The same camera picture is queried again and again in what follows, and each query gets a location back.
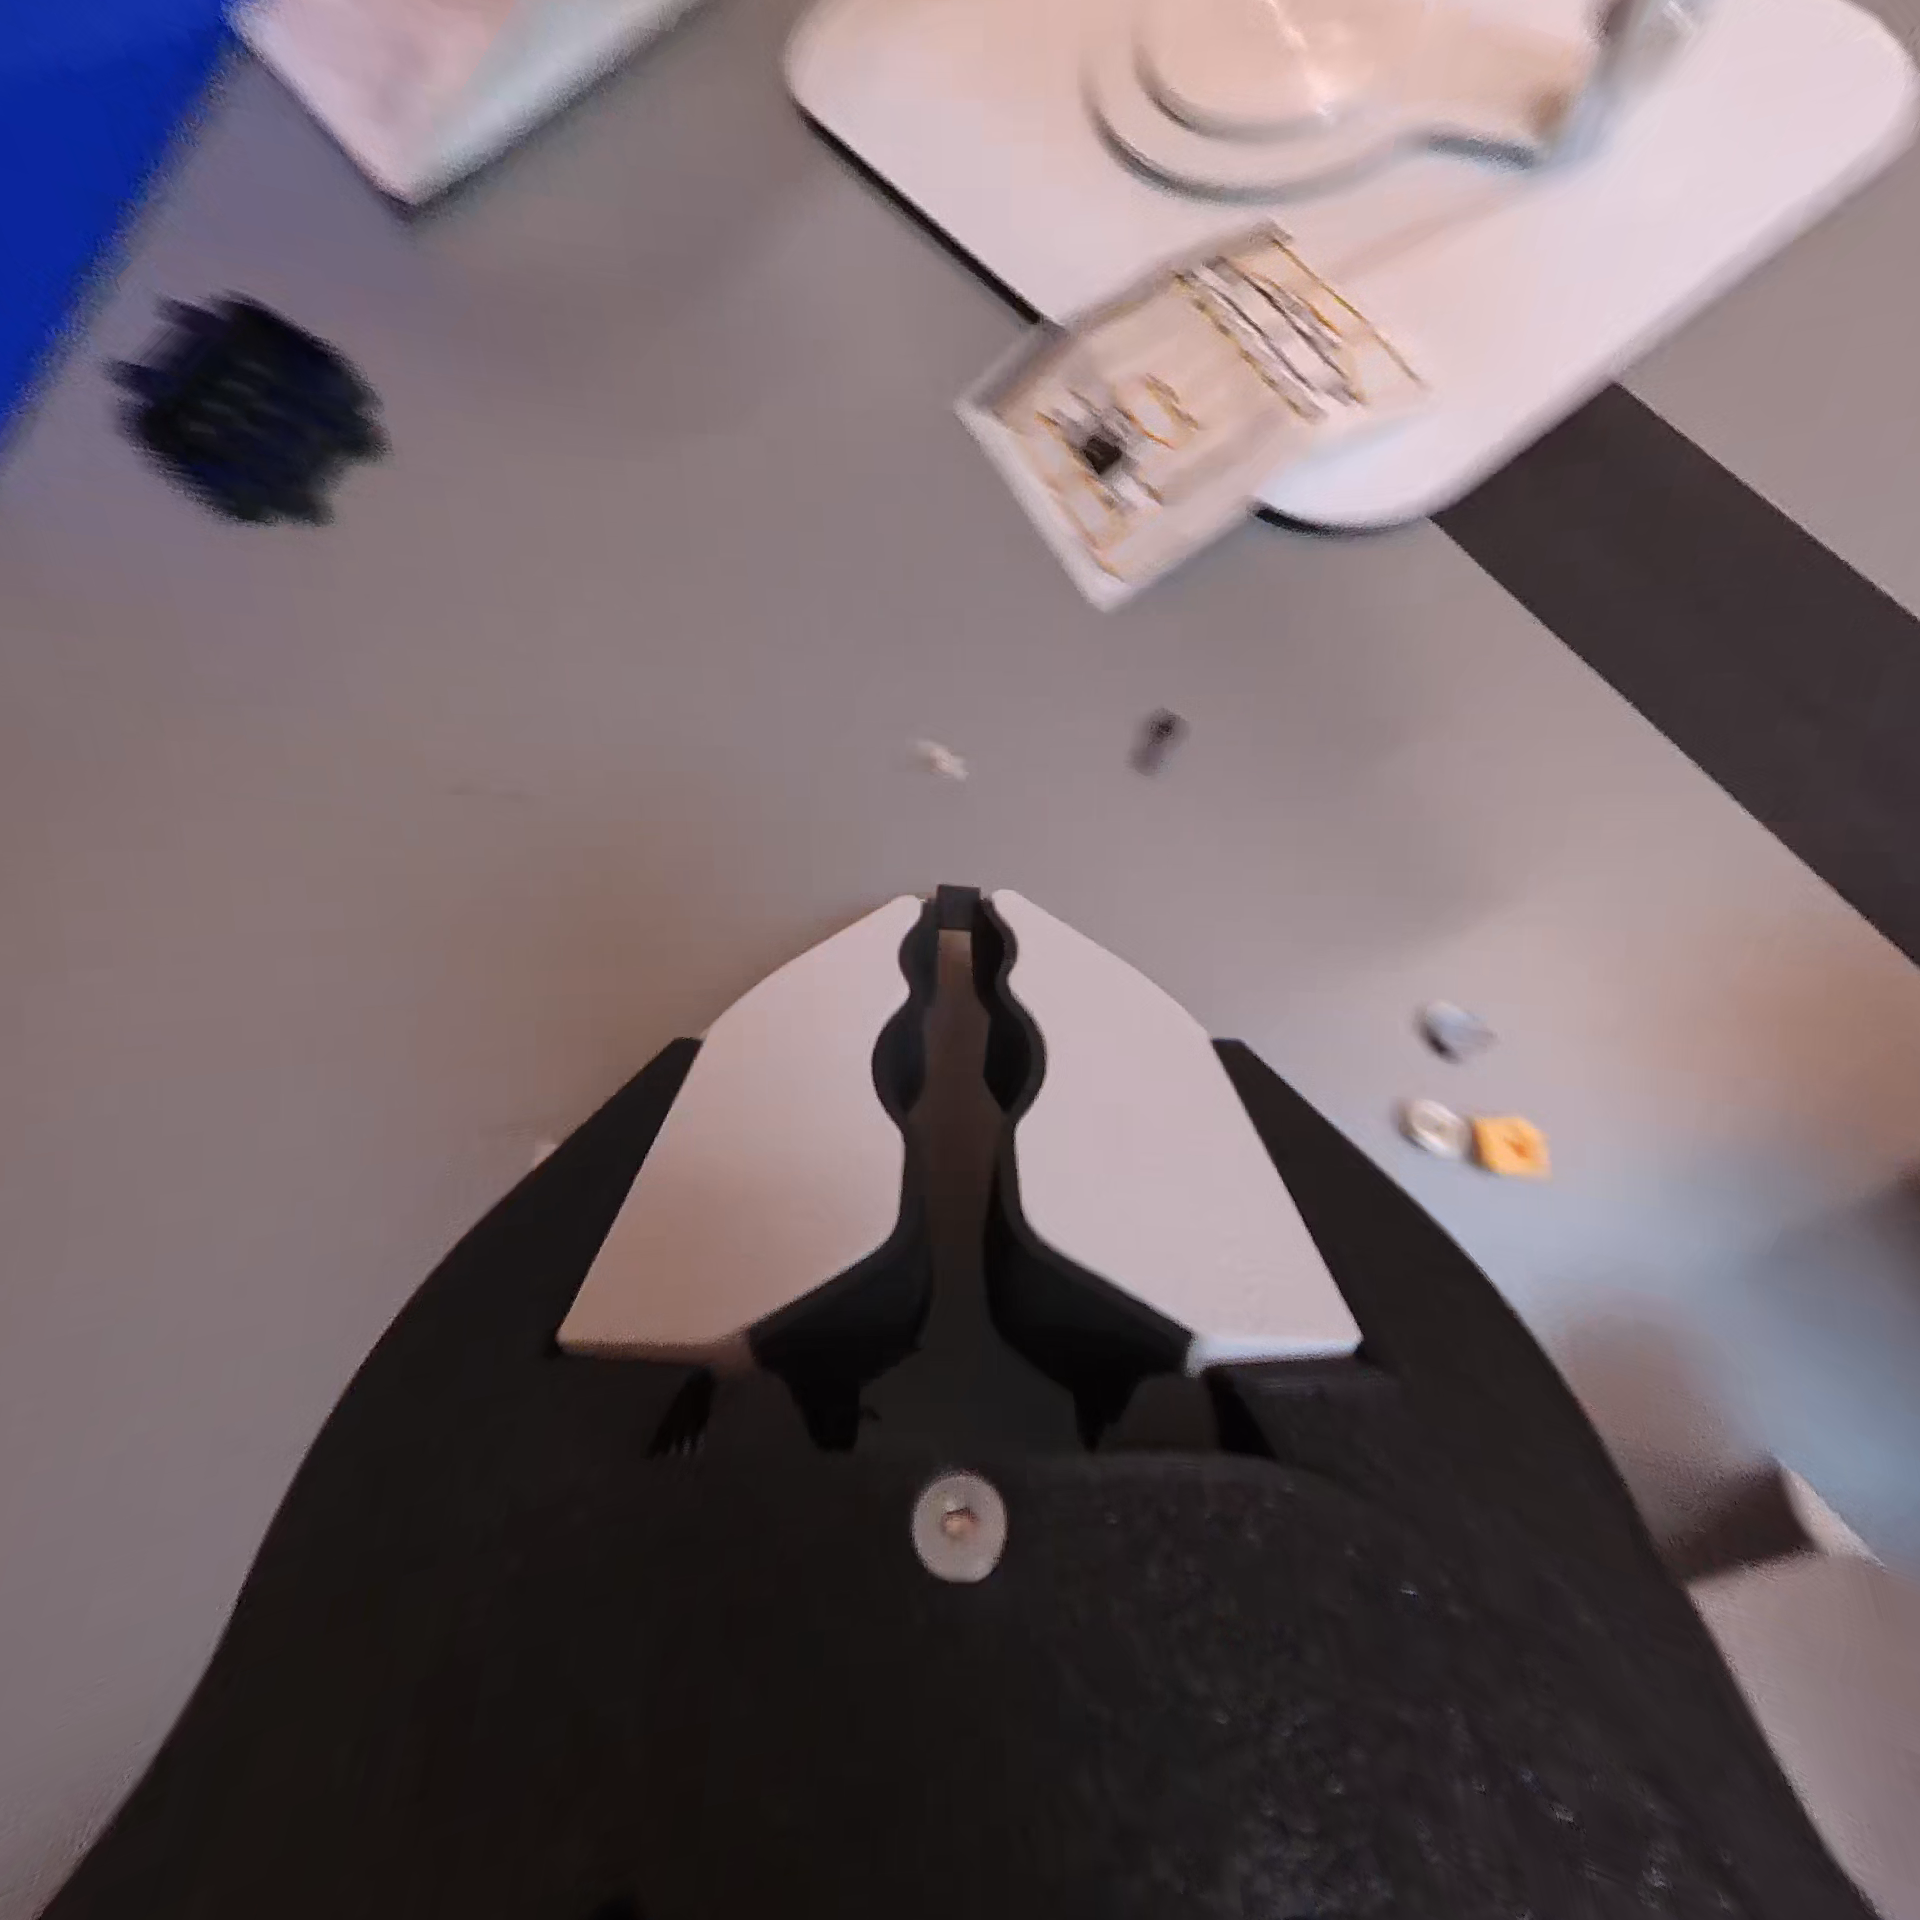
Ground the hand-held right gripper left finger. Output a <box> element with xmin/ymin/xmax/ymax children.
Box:
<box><xmin>556</xmin><ymin>895</ymin><xmax>940</xmax><ymax>1454</ymax></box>

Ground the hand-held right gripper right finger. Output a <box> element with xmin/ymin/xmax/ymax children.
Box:
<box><xmin>980</xmin><ymin>884</ymin><xmax>1367</xmax><ymax>1454</ymax></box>

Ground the sticker sheet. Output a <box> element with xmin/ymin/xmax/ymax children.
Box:
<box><xmin>955</xmin><ymin>221</ymin><xmax>1432</xmax><ymax>617</ymax></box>

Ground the blue plastic bin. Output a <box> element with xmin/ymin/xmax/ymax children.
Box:
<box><xmin>0</xmin><ymin>0</ymin><xmax>245</xmax><ymax>453</ymax></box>

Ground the grey desk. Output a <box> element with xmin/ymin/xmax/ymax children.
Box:
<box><xmin>0</xmin><ymin>0</ymin><xmax>1920</xmax><ymax>1892</ymax></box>

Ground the group of small toy pieces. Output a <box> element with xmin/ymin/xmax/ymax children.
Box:
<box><xmin>907</xmin><ymin>707</ymin><xmax>1559</xmax><ymax>1183</ymax></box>

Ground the black toy chassis plate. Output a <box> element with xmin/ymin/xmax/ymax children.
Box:
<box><xmin>107</xmin><ymin>291</ymin><xmax>396</xmax><ymax>530</ymax></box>

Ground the large flat white paper bag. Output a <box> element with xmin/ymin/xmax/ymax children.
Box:
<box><xmin>239</xmin><ymin>0</ymin><xmax>708</xmax><ymax>207</ymax></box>

